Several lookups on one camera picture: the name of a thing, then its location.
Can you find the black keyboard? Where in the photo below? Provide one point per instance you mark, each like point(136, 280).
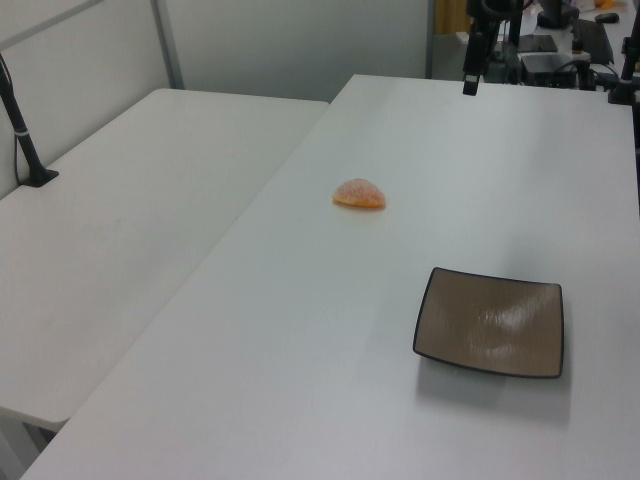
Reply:
point(594, 40)

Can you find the black box device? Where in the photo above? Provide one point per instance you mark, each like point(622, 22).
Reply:
point(547, 70)

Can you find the black monitor stand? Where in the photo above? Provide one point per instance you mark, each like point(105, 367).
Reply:
point(552, 12)

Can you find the black clamp-mounted stand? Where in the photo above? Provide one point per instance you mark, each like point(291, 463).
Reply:
point(625, 75)

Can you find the orange slice toy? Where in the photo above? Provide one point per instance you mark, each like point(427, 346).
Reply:
point(360, 194)

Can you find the brown square ceramic plate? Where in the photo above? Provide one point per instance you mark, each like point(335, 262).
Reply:
point(490, 325)

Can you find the black camera pole with base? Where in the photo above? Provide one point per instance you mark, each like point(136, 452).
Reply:
point(22, 140)

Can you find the grey metal partition post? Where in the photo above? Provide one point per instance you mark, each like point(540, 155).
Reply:
point(167, 45)

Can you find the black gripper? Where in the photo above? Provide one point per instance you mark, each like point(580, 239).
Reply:
point(492, 10)

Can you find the black computer mouse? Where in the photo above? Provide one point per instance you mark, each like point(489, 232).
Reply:
point(607, 17)

